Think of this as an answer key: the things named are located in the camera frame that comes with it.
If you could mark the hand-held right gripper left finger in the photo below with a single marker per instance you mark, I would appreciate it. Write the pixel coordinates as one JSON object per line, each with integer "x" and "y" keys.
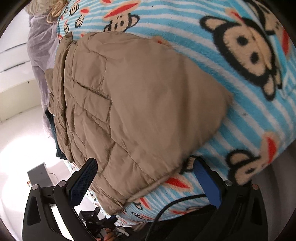
{"x": 83, "y": 183}

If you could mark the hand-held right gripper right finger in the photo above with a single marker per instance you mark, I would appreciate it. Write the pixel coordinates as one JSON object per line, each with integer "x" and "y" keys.
{"x": 207, "y": 183}

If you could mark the tan puffer jacket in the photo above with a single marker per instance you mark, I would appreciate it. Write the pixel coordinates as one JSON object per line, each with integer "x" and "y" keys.
{"x": 138, "y": 104}

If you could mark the person's left hand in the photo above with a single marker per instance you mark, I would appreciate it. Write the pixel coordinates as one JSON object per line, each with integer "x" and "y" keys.
{"x": 109, "y": 238}

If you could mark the grey box on floor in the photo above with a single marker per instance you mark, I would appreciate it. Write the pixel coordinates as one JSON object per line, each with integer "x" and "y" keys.
{"x": 39, "y": 173}

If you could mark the folded dark blue jeans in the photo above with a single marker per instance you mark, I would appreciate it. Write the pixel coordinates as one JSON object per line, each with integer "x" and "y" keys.
{"x": 57, "y": 143}

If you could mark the cream door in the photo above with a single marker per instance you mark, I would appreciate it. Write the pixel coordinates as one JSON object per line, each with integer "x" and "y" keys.
{"x": 18, "y": 104}

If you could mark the white wardrobe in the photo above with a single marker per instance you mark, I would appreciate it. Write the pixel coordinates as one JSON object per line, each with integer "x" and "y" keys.
{"x": 13, "y": 60}

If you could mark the purple duvet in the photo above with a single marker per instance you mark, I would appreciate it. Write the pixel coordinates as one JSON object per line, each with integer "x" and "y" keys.
{"x": 39, "y": 46}

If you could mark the monkey print striped blanket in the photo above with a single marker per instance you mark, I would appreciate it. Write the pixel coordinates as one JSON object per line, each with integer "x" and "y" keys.
{"x": 208, "y": 30}

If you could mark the brown patterned cloth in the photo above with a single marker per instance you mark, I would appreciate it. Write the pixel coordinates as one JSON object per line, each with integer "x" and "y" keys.
{"x": 55, "y": 14}

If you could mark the beige round pleated cushion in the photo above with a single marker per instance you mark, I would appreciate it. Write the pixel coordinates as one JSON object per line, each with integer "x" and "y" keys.
{"x": 39, "y": 5}

